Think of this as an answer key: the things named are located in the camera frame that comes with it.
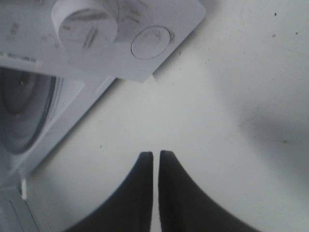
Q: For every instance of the white microwave oven body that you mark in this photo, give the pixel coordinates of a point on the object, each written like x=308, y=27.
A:
x=28, y=42

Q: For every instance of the white lower microwave knob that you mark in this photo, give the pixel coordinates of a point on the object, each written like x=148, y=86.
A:
x=84, y=26

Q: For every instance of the glass microwave turntable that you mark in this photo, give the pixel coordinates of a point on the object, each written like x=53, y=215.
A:
x=25, y=100

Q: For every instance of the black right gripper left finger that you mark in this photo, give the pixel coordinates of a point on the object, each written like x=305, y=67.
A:
x=129, y=208

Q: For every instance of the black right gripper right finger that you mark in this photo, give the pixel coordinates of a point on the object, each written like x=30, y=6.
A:
x=185, y=207

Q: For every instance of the round white door button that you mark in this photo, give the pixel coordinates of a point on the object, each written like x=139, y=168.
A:
x=150, y=42

